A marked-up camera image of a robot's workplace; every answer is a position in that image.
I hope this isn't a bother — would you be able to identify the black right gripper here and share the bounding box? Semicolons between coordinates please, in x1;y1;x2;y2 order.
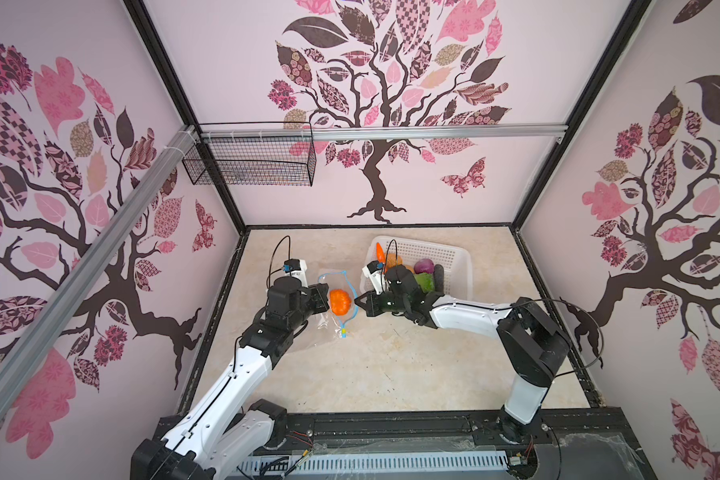
353;287;410;318

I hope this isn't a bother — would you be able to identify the orange toy pumpkin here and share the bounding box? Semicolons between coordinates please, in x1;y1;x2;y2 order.
329;289;353;316

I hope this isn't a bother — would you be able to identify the clear blue-zipper zip bag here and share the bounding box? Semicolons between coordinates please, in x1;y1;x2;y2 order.
300;268;359;348

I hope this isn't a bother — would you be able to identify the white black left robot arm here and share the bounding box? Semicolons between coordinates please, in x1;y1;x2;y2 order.
130;276;330;479

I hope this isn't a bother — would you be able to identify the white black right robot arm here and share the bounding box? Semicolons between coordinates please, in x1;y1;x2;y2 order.
355;262;571;444

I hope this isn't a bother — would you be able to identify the tan wrinkled toy bun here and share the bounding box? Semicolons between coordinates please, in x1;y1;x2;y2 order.
385;254;404;269

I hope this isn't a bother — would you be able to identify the green toy cabbage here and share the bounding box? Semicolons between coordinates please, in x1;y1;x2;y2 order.
414;272;437;294

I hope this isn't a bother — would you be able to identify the purple toy onion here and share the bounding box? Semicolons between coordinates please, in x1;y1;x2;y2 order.
414;258;435;274

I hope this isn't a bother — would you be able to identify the white perforated plastic basket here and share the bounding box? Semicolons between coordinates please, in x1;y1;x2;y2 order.
360;235;473;300

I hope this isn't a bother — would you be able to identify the black base platform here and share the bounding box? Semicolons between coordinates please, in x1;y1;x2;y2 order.
149;407;658;480

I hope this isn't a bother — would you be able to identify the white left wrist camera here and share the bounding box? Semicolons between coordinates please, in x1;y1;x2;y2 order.
283;259;309;288

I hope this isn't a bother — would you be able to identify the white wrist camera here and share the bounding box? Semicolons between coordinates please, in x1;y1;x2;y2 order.
362;260;386;294
283;259;309;288

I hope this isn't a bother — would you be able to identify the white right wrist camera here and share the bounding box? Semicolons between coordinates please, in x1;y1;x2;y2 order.
362;260;386;294

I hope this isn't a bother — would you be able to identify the black wire mesh basket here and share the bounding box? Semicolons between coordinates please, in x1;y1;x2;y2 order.
182;120;317;187

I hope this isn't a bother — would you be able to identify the white slotted cable duct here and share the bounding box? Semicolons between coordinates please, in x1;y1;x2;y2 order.
232;451;508;478

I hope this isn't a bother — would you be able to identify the aluminium rail back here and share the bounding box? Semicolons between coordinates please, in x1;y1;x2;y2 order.
194;122;568;142

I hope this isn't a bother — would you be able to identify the aluminium rail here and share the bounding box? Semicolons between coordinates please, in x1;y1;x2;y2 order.
194;122;568;142
0;125;197;420

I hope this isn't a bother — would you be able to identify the aluminium rail left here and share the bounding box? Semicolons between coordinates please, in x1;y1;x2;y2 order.
0;125;197;420

